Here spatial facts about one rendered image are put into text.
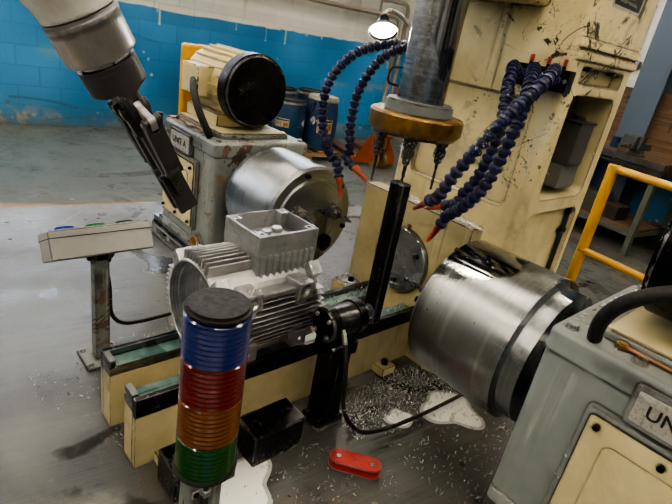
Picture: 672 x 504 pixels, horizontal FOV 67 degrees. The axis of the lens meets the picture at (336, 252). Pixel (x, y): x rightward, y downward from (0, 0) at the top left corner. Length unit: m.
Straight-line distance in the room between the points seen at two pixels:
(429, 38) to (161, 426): 0.77
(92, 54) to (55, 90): 5.75
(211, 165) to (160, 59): 5.32
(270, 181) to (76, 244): 0.43
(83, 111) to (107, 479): 5.82
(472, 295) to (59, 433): 0.68
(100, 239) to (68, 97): 5.54
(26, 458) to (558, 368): 0.77
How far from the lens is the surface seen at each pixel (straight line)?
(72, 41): 0.70
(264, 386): 0.93
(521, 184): 1.11
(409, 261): 1.13
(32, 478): 0.91
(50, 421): 0.99
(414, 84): 0.98
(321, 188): 1.19
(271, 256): 0.81
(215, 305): 0.46
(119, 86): 0.71
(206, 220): 1.35
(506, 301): 0.80
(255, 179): 1.19
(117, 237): 0.97
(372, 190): 1.19
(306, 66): 7.33
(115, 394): 0.92
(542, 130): 1.09
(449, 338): 0.82
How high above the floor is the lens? 1.45
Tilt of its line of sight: 23 degrees down
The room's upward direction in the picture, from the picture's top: 10 degrees clockwise
